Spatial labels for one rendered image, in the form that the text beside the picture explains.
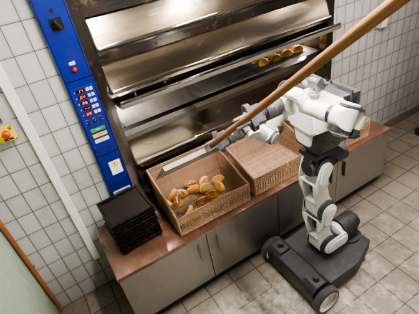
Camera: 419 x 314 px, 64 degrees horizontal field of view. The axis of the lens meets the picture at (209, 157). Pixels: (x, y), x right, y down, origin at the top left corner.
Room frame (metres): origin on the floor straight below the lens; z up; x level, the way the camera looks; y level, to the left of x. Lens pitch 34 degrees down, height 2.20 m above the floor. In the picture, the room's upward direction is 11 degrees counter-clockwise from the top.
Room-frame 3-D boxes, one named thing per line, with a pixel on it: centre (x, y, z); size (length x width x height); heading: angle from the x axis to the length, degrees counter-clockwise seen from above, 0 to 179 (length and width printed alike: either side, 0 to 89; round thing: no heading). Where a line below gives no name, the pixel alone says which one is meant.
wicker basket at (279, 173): (2.11, -0.43, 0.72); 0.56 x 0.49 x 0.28; 114
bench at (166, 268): (2.04, -0.32, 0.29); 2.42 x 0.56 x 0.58; 115
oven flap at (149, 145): (2.35, -0.30, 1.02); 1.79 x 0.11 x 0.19; 115
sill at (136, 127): (2.37, -0.29, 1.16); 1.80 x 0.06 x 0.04; 115
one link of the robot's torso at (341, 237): (1.57, -0.71, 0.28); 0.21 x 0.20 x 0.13; 115
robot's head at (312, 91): (1.52, -0.57, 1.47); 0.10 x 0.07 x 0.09; 21
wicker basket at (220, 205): (1.86, 0.12, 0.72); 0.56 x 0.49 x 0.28; 113
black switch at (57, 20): (1.86, 0.63, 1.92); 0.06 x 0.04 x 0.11; 115
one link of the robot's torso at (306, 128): (1.54, -0.63, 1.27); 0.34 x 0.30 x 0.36; 21
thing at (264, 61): (2.99, -0.64, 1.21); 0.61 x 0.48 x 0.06; 25
